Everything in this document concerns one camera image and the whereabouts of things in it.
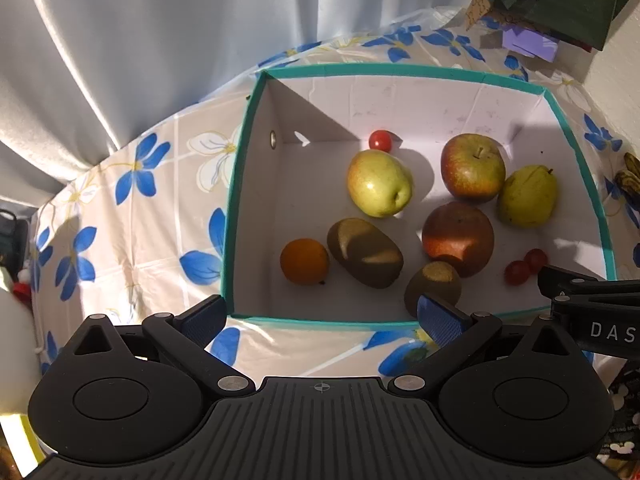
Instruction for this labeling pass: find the white curtain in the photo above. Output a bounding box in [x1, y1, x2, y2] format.
[0, 0, 481, 211]

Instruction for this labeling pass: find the printed plastic bag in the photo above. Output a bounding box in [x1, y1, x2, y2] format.
[595, 360, 640, 480]

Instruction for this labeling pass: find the blue floral tablecloth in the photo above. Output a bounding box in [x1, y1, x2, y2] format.
[30, 7, 640, 378]

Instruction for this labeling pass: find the dark red apple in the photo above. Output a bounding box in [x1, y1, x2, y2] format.
[421, 201, 495, 278]

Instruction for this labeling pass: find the red bottle cap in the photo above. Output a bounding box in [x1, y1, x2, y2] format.
[12, 267, 33, 301]

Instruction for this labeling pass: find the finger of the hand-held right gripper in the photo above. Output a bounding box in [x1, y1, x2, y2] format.
[536, 264, 640, 303]

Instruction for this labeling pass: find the yellow floral box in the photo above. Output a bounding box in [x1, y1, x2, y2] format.
[0, 412, 46, 478]

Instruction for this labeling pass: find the dark green container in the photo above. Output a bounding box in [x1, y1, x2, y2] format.
[0, 208, 30, 271]

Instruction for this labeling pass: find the red apple with stem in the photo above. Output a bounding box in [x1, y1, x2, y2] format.
[440, 133, 507, 204]

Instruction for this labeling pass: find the yellow green pear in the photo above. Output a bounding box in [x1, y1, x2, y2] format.
[496, 164, 559, 229]

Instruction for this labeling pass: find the teal cardboard box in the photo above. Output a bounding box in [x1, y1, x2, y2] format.
[220, 62, 617, 331]

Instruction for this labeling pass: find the spotted ripe banana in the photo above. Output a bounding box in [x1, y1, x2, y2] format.
[614, 152, 640, 211]

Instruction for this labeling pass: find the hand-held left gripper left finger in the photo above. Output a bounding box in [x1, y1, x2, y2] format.
[60, 294, 256, 397]

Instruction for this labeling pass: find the orange mandarin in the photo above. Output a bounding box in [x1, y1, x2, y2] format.
[279, 238, 331, 286]

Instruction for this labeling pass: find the purple paper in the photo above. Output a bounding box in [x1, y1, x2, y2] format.
[502, 27, 561, 61]

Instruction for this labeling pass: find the brown kiwi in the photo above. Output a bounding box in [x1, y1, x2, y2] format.
[404, 260, 463, 318]
[327, 217, 404, 290]

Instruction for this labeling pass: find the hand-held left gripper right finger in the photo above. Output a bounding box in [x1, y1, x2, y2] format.
[387, 295, 587, 397]

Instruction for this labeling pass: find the white plastic bottle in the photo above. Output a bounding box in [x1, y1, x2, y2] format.
[0, 267, 43, 416]

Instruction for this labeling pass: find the beige patterned paper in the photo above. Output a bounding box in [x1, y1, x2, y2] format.
[465, 0, 496, 28]

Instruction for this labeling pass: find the yellow green apple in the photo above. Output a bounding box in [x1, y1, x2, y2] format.
[347, 149, 415, 219]

